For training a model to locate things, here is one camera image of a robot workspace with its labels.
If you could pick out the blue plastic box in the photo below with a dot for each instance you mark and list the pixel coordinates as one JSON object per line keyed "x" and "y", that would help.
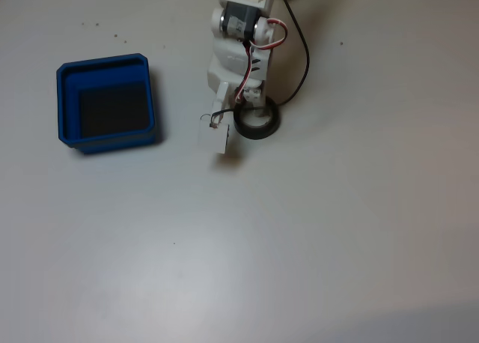
{"x": 112, "y": 142}

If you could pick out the white camera box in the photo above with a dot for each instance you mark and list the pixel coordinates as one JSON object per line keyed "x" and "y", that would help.
{"x": 211, "y": 139}

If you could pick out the black tape roll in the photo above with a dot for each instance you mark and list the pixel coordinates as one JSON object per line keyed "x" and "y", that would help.
{"x": 258, "y": 135}

